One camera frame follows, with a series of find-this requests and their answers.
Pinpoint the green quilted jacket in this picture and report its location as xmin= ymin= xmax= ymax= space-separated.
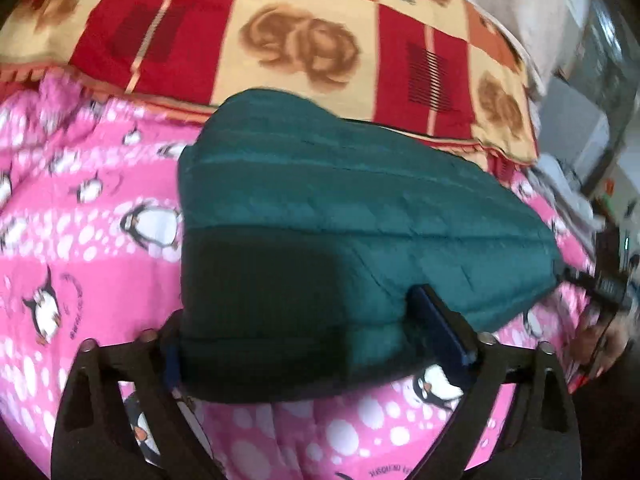
xmin=177 ymin=87 xmax=568 ymax=403

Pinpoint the grey refrigerator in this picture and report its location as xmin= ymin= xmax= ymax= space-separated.
xmin=542 ymin=77 xmax=613 ymax=171

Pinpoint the person's right hand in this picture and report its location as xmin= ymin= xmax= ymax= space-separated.
xmin=570 ymin=305 xmax=633 ymax=392

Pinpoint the red and yellow checked blanket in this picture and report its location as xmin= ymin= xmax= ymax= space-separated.
xmin=0 ymin=0 xmax=541 ymax=166

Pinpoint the pink penguin print blanket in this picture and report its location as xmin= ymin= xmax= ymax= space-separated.
xmin=0 ymin=77 xmax=601 ymax=480

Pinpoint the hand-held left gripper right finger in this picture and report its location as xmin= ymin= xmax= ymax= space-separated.
xmin=407 ymin=284 xmax=583 ymax=480

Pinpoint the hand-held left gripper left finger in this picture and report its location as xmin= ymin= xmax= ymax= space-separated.
xmin=50 ymin=310 xmax=221 ymax=480

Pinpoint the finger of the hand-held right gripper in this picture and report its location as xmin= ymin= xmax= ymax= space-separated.
xmin=562 ymin=267 xmax=601 ymax=293

